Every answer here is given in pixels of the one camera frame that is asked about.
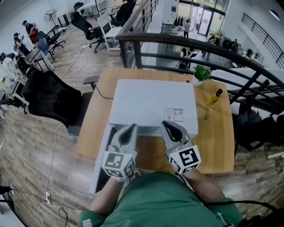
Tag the white desk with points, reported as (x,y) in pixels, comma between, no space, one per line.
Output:
(11,73)

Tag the yellow oil bottle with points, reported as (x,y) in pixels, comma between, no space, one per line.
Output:
(213,98)

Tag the white chair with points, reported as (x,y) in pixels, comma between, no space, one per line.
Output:
(108,31)

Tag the person's left forearm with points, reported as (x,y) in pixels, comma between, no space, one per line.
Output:
(106,197)

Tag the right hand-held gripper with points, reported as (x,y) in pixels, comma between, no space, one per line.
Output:
(186,158)

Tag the potted green plant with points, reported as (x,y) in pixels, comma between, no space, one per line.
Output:
(201,74)

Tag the black swivel office chair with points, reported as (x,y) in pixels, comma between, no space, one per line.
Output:
(86,27)

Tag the standing fan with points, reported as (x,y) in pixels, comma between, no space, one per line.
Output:
(50,15)

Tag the chair with black jacket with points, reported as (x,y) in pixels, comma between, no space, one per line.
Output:
(255,128)

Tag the black wall railing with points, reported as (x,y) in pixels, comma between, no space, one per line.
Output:
(264,33)

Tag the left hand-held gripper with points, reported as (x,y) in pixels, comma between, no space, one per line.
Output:
(117,163)

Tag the clear plastic box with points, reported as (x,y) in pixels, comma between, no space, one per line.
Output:
(203,112)

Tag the person's green shirt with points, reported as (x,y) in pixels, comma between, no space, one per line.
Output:
(159,201)

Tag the white microwave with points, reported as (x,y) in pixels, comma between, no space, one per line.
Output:
(153,99)

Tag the blue chair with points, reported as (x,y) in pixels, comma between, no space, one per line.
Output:
(44,47)

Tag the black mesh office chair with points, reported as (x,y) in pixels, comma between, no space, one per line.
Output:
(53,97)

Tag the person's right forearm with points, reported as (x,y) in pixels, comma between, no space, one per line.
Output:
(204,186)

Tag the white power strip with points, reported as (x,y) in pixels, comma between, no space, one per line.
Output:
(47,198)

